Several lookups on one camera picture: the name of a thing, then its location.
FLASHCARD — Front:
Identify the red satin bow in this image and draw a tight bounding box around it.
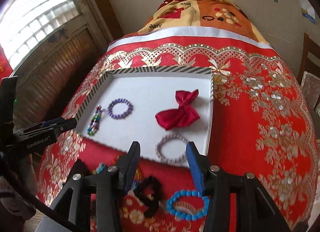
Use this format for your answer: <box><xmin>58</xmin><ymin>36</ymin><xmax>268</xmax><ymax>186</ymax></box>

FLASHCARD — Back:
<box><xmin>155</xmin><ymin>89</ymin><xmax>200</xmax><ymax>131</ymax></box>

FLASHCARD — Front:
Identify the window with grille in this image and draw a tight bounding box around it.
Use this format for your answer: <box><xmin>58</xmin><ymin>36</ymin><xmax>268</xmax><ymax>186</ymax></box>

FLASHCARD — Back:
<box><xmin>1</xmin><ymin>0</ymin><xmax>79</xmax><ymax>69</ymax></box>

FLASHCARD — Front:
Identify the silver spiral hair tie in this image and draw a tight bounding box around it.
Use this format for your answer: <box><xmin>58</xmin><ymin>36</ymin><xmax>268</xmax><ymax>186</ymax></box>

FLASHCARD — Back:
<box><xmin>154</xmin><ymin>133</ymin><xmax>190</xmax><ymax>164</ymax></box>

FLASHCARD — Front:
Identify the blue bead bracelet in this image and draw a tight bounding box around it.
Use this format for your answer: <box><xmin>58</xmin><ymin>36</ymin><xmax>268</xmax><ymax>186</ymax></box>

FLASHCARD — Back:
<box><xmin>165</xmin><ymin>189</ymin><xmax>210</xmax><ymax>221</ymax></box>

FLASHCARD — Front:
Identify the purple bead bracelet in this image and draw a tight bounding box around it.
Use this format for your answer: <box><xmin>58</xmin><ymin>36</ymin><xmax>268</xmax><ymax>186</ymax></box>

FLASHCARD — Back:
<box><xmin>107</xmin><ymin>98</ymin><xmax>134</xmax><ymax>120</ymax></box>

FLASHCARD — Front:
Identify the wall poster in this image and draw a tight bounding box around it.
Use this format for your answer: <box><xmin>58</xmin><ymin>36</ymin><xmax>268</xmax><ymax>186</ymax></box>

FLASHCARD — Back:
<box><xmin>299</xmin><ymin>0</ymin><xmax>316</xmax><ymax>24</ymax></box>

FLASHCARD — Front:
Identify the wooden chair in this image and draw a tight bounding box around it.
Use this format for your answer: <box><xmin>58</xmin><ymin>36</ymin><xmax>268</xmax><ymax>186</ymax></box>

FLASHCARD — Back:
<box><xmin>297</xmin><ymin>33</ymin><xmax>320</xmax><ymax>84</ymax></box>

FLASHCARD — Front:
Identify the striped white tray box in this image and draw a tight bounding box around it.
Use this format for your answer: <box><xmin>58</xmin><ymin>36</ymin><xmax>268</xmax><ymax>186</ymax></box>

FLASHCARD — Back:
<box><xmin>75</xmin><ymin>66</ymin><xmax>214</xmax><ymax>162</ymax></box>

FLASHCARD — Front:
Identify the black scrunchie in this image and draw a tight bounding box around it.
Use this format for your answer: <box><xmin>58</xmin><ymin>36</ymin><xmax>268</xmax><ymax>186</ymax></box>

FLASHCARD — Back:
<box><xmin>133</xmin><ymin>176</ymin><xmax>163</xmax><ymax>218</ymax></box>

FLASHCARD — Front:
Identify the red gold embroidered bedspread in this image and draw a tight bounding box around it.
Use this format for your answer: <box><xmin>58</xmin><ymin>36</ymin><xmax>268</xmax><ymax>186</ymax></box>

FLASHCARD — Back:
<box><xmin>37</xmin><ymin>27</ymin><xmax>318</xmax><ymax>231</ymax></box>

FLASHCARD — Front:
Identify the wooden slatted headboard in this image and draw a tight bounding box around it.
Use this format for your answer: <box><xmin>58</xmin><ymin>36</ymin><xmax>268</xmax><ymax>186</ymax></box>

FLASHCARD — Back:
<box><xmin>14</xmin><ymin>24</ymin><xmax>107</xmax><ymax>129</ymax></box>

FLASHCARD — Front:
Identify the colourful charm bracelet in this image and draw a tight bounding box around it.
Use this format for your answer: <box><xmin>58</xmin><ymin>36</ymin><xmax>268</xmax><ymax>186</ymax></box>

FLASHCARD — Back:
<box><xmin>92</xmin><ymin>162</ymin><xmax>106</xmax><ymax>175</ymax></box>

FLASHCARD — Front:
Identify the multicolour bead bracelet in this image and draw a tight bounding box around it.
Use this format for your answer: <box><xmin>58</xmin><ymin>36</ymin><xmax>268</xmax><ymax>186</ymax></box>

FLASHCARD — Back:
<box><xmin>86</xmin><ymin>104</ymin><xmax>103</xmax><ymax>137</ymax></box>

